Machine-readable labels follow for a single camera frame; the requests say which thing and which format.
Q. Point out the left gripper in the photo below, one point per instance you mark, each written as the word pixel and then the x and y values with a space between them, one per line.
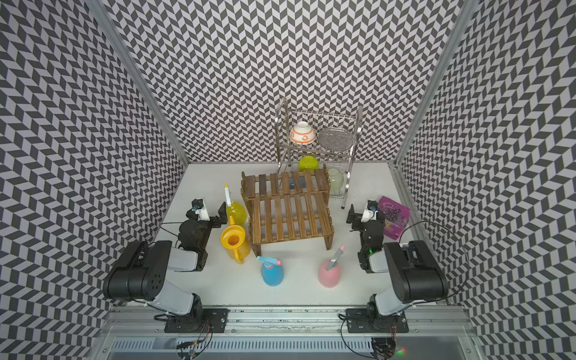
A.
pixel 217 223

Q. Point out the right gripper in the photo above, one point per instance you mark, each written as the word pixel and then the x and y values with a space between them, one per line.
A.
pixel 357 217

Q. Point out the yellow spray bottle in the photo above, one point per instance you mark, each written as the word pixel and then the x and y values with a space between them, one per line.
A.
pixel 234 209

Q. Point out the wooden slatted shelf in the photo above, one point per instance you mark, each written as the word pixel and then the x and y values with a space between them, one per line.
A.
pixel 288 206

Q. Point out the pink spray bottle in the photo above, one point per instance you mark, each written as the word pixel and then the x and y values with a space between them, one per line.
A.
pixel 329 273

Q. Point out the blue spray bottle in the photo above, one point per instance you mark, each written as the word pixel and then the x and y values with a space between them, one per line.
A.
pixel 272 270

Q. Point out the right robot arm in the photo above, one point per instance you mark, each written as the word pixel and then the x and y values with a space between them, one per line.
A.
pixel 416 277

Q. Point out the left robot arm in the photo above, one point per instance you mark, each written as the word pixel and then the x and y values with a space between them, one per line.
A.
pixel 140 274

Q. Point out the yellow watering can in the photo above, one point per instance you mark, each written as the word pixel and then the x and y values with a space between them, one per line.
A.
pixel 234 240

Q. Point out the pale green bowl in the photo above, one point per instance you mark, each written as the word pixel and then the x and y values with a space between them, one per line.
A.
pixel 336 179

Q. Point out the purple box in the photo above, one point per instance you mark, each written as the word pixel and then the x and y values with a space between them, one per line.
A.
pixel 396 217

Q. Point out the glass plate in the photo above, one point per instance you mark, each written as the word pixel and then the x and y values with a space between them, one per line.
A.
pixel 335 139

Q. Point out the metal dish rack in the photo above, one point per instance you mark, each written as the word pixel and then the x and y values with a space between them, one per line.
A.
pixel 288 153

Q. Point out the orange patterned bowl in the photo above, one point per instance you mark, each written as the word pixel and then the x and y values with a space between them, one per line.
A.
pixel 302 133

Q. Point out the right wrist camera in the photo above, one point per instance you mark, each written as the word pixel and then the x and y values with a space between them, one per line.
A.
pixel 370 211

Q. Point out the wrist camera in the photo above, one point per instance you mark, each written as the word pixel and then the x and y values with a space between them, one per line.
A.
pixel 199 210
pixel 370 211

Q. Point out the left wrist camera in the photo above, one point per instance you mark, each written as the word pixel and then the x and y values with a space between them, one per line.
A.
pixel 199 210

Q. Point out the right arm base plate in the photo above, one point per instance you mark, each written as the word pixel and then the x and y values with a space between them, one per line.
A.
pixel 359 322

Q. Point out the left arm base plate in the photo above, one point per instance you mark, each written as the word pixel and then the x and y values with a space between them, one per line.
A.
pixel 214 320

